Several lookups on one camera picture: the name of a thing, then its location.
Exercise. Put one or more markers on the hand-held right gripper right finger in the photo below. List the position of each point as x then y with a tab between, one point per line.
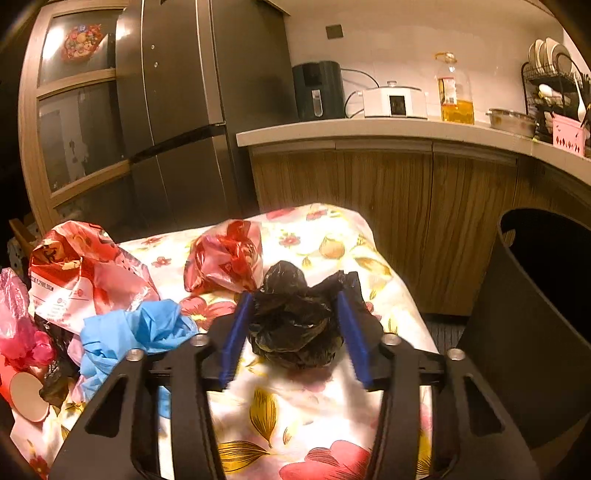
355	341

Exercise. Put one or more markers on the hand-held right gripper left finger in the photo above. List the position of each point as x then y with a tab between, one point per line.
235	337

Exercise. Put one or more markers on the blue plastic bag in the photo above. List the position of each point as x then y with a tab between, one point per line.
134	327

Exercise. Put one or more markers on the black trash bin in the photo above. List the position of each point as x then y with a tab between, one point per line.
508	346

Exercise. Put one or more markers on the large red white plastic bag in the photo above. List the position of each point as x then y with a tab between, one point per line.
78	277

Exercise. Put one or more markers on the crumpled red plastic bag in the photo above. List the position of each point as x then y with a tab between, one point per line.
226	263

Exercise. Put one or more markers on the floral tablecloth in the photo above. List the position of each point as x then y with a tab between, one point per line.
295	415

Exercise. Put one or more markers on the wooden kitchen cabinet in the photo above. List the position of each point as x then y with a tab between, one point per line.
369	194

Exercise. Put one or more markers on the small black plastic bag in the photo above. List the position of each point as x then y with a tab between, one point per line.
55	369

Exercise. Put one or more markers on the red paper cup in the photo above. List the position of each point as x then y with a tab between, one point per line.
27	394

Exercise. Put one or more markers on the pink plastic bag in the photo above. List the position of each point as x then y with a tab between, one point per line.
18	318

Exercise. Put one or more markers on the white rice cooker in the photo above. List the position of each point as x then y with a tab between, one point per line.
392	101

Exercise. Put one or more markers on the grey refrigerator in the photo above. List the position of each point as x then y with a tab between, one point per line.
184	92

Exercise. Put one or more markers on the black air fryer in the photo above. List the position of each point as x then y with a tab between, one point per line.
318	90

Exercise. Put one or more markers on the wooden framed glass door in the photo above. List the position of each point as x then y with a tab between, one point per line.
78	134

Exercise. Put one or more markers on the cooking oil bottle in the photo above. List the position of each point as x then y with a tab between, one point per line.
455	97

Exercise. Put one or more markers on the metal bowl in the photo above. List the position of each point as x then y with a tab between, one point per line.
510	122

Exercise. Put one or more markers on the pink basket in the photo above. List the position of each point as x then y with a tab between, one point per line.
570	134

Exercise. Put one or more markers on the black dish rack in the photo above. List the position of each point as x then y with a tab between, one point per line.
538	76

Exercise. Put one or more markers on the white ladle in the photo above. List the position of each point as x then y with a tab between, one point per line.
578	106

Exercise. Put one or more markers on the red door decoration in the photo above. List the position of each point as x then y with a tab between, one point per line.
82	42

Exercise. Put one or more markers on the white plate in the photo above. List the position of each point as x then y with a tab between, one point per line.
556	53
535	53

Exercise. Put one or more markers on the wall switch plate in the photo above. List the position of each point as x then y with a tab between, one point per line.
334	31

